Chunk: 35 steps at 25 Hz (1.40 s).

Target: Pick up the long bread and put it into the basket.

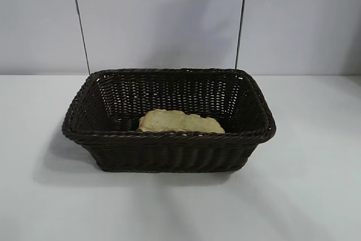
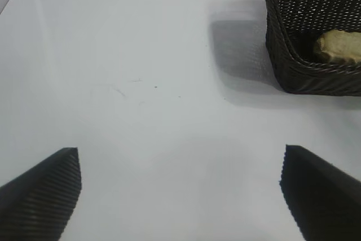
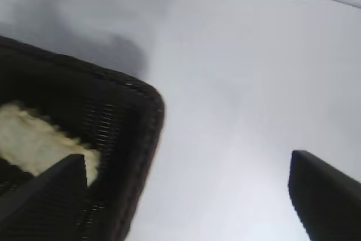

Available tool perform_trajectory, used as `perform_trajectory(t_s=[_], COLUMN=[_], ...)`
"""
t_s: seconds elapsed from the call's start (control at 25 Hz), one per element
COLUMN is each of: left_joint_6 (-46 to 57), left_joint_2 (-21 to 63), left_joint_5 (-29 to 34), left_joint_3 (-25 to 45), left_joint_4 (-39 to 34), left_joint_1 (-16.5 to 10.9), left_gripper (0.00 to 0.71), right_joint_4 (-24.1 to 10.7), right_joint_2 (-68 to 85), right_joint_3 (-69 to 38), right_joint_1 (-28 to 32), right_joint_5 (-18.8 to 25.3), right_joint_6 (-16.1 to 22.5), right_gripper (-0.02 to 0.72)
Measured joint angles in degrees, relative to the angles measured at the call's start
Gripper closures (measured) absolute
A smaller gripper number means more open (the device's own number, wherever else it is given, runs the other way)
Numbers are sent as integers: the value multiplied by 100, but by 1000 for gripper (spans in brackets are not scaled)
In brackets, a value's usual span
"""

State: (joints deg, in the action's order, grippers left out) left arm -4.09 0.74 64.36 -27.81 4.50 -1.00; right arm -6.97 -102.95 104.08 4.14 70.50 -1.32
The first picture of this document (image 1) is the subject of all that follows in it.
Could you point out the long striped bread loaf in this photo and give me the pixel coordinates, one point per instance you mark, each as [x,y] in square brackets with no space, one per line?
[180,122]

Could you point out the dark brown wicker basket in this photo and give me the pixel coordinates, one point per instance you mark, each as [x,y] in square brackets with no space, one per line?
[169,153]

